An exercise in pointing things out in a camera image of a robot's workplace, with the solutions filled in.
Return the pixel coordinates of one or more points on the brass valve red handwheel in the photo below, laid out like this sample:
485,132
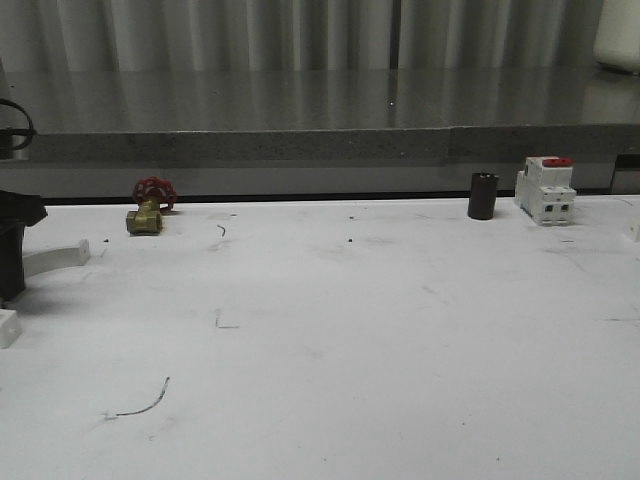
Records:
155,197

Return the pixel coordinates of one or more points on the white circuit breaker red switch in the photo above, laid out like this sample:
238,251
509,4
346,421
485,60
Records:
543,190

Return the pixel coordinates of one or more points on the white pleated curtain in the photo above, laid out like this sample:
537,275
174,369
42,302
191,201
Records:
138,36

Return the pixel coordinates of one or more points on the dark brown cylindrical coupling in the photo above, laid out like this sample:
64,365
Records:
483,192

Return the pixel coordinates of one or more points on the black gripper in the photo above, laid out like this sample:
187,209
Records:
17,211

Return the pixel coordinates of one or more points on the white half pipe clamp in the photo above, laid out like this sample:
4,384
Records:
55,257
631,228

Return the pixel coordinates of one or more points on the grey stone counter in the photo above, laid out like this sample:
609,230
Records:
378,132

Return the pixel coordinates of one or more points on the white container on counter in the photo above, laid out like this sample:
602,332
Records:
616,43

